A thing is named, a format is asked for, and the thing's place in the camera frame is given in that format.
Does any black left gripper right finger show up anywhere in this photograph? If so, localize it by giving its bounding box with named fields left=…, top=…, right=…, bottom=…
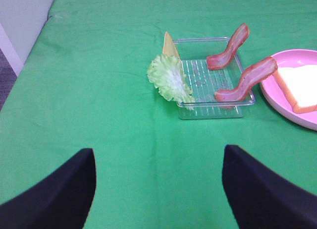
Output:
left=222, top=145, right=317, bottom=229

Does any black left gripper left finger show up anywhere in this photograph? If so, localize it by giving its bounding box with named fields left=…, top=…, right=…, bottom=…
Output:
left=0, top=148, right=96, bottom=229

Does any white bread slice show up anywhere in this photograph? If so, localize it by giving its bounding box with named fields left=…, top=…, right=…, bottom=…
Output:
left=273, top=64, right=317, bottom=114

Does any bacon strip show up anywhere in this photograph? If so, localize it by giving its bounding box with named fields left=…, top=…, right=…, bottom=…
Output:
left=214, top=57, right=278, bottom=102
left=206, top=23, right=250, bottom=70

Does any green lettuce leaf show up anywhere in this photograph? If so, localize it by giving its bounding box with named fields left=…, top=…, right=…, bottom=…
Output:
left=147, top=54, right=195, bottom=104

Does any yellow cheese slice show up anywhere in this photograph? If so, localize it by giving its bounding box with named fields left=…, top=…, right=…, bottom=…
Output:
left=162, top=31, right=180, bottom=59

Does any pink plate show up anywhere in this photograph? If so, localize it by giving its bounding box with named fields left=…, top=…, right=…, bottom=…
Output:
left=261, top=49, right=317, bottom=130

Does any clear plastic ingredient tray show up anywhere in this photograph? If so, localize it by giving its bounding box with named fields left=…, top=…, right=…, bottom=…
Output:
left=173, top=37, right=255, bottom=119

